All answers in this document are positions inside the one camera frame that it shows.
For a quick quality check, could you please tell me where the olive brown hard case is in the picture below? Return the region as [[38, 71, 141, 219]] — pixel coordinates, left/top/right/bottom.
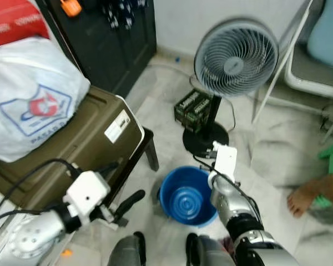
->
[[0, 86, 146, 210]]

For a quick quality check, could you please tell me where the grey robot left leg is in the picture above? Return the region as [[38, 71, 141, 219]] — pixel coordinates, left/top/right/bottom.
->
[[107, 233, 147, 266]]

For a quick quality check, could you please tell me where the grey robot leg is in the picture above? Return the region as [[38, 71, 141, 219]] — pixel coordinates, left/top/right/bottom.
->
[[107, 233, 147, 266], [186, 233, 236, 266]]

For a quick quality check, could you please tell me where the black low table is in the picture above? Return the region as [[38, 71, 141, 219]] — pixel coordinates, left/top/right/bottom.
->
[[108, 127, 160, 211]]

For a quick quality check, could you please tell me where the blue plastic bucket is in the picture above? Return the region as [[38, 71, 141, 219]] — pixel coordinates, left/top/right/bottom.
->
[[158, 165, 218, 228]]

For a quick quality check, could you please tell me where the grey robot right leg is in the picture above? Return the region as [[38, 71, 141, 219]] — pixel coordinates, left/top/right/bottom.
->
[[186, 233, 236, 266]]

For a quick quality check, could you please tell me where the black box green print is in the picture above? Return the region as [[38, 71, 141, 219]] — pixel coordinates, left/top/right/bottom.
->
[[174, 89, 214, 132]]

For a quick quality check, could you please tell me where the black cabinet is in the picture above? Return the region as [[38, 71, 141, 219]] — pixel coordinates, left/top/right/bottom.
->
[[36, 0, 158, 98]]

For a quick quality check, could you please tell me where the white printed plastic bag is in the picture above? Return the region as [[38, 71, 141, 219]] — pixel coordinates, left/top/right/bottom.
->
[[0, 36, 91, 163]]

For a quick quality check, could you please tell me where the person bare foot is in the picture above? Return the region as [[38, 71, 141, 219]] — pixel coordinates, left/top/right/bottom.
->
[[287, 173, 333, 218]]

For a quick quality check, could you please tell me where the dark white-dotted cloth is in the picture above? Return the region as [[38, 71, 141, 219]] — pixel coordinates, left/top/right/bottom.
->
[[100, 0, 148, 29]]

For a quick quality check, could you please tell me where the small orange object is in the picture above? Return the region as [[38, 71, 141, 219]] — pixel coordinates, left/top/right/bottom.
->
[[60, 0, 82, 17]]

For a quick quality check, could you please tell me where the grey standing fan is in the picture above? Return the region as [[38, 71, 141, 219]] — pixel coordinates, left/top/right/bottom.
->
[[182, 19, 280, 158]]

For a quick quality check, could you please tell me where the light blue container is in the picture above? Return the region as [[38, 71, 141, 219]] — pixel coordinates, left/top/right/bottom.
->
[[307, 0, 333, 68]]

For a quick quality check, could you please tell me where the red bag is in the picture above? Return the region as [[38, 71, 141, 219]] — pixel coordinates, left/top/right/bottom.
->
[[0, 0, 49, 49]]

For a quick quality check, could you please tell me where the white slanted pole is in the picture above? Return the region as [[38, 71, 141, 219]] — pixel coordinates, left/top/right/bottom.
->
[[251, 0, 314, 124]]

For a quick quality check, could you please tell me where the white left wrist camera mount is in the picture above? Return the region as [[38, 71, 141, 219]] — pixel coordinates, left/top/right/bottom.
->
[[64, 171, 110, 214]]

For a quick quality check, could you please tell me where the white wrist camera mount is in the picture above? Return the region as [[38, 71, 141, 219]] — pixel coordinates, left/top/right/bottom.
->
[[64, 171, 110, 214], [213, 141, 238, 181]]

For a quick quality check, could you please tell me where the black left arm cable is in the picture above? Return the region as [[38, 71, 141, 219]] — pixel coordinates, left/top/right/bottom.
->
[[0, 158, 81, 222]]

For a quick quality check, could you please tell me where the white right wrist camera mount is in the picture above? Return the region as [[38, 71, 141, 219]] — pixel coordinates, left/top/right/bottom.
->
[[213, 141, 238, 181]]

